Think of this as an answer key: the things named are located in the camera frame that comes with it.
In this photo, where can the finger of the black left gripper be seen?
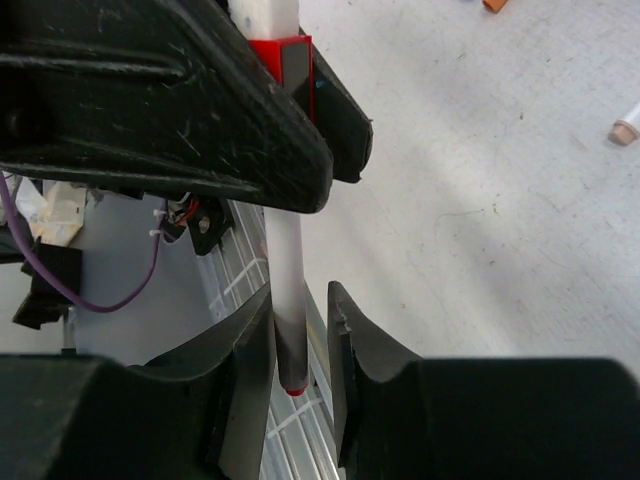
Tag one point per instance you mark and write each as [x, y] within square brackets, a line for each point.
[336, 116]
[159, 96]

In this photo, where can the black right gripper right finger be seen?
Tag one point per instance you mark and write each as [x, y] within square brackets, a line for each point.
[376, 401]

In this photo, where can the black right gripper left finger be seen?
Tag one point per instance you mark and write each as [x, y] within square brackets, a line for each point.
[215, 427]

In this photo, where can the red capped white pen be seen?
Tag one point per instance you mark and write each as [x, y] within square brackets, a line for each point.
[272, 29]

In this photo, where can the orange pen cap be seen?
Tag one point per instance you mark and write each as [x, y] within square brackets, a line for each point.
[494, 6]

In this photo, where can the orange capped white pen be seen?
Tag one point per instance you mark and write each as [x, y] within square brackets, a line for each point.
[625, 130]

